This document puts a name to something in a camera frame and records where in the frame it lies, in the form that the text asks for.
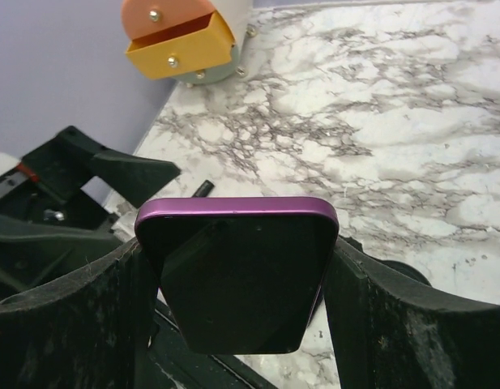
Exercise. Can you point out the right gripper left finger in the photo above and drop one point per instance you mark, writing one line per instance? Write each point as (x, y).
(87, 329)

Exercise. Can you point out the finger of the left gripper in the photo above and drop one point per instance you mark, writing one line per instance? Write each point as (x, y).
(136, 179)
(34, 254)

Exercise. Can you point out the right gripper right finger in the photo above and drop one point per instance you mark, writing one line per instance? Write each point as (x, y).
(391, 331)

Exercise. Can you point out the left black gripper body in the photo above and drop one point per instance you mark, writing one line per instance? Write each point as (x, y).
(42, 198)

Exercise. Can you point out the green highlighter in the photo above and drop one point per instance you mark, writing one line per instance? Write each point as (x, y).
(204, 189)

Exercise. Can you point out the orange drawer box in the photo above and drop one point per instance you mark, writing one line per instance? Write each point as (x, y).
(193, 41)

